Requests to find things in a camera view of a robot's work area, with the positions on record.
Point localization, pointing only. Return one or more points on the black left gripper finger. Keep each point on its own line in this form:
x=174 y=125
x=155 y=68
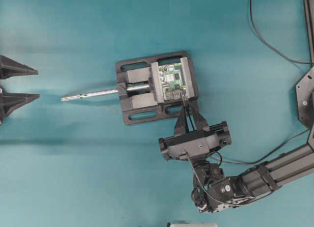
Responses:
x=10 y=68
x=9 y=102

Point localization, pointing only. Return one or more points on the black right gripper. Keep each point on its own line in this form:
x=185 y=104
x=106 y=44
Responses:
x=197 y=144

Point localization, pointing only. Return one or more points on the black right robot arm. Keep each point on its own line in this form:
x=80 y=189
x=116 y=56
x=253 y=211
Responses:
x=213 y=191

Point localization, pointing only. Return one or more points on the green PCB board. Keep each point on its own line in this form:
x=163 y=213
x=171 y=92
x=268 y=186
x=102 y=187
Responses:
x=172 y=81

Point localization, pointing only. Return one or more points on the silver vise screw rod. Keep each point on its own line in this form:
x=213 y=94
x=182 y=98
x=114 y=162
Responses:
x=128 y=88

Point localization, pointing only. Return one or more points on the black bench vise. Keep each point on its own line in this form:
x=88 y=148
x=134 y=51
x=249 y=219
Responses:
x=149 y=105

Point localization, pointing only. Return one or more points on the white box bottom edge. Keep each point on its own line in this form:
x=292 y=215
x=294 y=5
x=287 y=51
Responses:
x=191 y=225

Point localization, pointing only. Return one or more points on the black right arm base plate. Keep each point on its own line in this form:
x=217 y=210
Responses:
x=305 y=99

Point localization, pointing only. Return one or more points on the black frame bar right edge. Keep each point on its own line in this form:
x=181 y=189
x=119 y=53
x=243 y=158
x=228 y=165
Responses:
x=309 y=16

